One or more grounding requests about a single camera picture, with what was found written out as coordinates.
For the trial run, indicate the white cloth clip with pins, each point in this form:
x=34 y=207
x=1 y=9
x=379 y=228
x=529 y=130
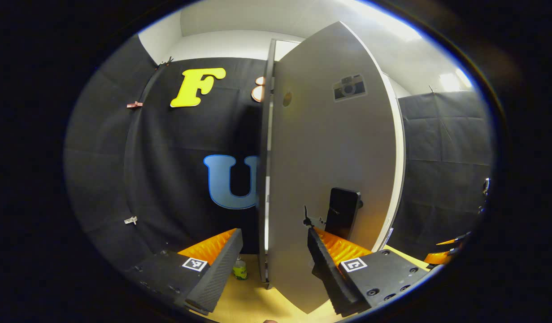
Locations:
x=131 y=220

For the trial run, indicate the small green bottle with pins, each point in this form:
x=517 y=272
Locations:
x=240 y=270

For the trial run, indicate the black backdrop cloth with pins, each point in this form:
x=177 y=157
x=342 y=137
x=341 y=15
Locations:
x=168 y=157

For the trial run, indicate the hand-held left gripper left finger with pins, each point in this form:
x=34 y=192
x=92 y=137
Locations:
x=217 y=273

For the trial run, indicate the small ceiling light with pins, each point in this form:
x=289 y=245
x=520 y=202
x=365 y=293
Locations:
x=453 y=81

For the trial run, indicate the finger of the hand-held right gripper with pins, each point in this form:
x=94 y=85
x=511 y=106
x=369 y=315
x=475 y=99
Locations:
x=439 y=258
x=455 y=240

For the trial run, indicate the red cloth clip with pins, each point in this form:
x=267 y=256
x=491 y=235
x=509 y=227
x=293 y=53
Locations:
x=134 y=105

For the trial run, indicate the white shoe cabinet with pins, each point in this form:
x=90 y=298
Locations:
x=263 y=157

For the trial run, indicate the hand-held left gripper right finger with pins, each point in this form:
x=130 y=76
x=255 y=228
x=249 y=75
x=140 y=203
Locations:
x=329 y=273

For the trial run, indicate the white cabinet door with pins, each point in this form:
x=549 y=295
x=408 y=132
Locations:
x=325 y=143

